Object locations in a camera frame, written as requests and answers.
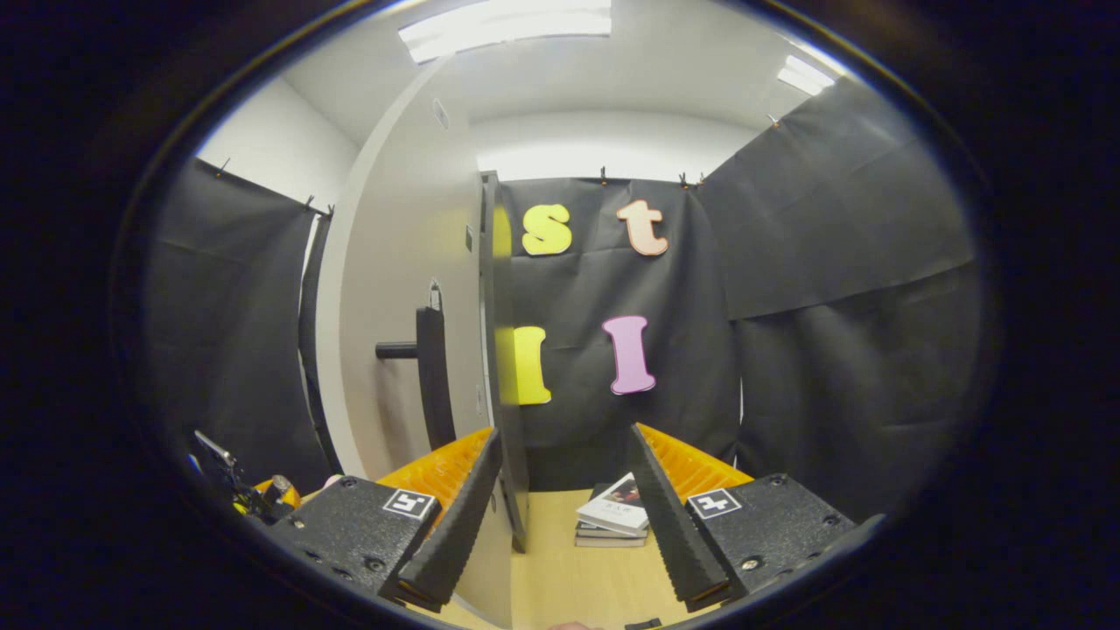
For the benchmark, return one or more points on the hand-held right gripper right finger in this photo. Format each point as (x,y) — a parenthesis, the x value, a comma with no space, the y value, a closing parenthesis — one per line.
(674,534)

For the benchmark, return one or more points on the beige cabinet door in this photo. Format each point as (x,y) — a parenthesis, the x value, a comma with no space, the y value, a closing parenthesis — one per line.
(394,262)

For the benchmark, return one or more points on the black backdrop cloth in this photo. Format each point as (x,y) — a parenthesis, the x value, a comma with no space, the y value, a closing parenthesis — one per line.
(831,350)

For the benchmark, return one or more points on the stack of books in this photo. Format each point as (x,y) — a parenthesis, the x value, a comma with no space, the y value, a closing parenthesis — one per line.
(612,516)

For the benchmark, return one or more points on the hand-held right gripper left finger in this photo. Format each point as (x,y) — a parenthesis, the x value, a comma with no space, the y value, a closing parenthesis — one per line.
(459,534)

